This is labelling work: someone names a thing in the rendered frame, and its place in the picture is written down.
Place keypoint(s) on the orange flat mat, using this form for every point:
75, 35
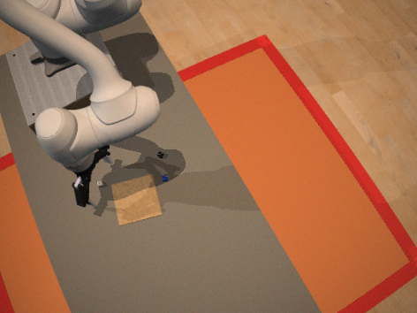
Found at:
136, 200

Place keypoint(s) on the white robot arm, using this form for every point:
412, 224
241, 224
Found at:
118, 110

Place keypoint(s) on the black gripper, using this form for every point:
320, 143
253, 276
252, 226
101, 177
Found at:
82, 190

